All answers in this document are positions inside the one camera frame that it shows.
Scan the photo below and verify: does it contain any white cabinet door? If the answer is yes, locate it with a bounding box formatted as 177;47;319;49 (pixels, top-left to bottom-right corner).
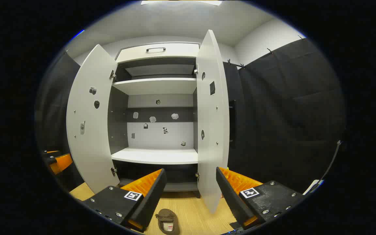
66;44;120;194
196;29;230;214

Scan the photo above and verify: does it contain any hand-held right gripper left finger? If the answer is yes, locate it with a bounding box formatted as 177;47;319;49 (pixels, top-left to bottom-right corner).
81;168;168;233

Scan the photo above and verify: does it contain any white cabinet drawer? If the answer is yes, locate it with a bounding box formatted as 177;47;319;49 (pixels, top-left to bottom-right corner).
116;42;201;63

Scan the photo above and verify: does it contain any black cable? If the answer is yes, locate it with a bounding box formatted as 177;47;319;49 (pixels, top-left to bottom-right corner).
317;140;342;185

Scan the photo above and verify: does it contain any white shoe cabinet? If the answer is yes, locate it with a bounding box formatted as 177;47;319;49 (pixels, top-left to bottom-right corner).
107;42;202;193

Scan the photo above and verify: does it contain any brown fuzzy shoe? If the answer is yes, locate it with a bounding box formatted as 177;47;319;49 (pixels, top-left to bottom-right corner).
155;209;180;235

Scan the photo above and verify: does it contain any black door handle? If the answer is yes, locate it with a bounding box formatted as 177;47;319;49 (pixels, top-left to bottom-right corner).
229;100;237;144

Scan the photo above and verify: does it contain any black backdrop cloth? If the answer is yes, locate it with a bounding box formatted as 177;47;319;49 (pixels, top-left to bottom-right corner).
35;37;347;196

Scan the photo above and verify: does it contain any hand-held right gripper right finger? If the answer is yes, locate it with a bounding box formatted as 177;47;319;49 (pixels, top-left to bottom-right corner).
215;166;306;230

